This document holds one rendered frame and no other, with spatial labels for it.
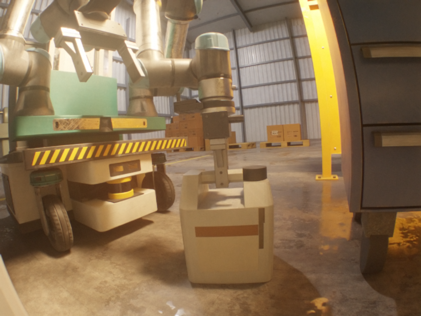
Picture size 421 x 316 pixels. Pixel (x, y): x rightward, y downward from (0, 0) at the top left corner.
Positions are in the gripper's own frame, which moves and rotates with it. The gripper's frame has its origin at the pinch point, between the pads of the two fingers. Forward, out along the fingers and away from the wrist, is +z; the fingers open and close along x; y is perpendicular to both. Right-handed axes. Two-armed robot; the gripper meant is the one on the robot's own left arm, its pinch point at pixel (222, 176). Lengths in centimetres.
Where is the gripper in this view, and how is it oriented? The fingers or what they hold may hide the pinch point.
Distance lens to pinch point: 47.4
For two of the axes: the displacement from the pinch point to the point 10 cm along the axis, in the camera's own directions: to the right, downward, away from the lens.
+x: 1.3, -0.9, 9.9
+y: 9.9, -0.7, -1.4
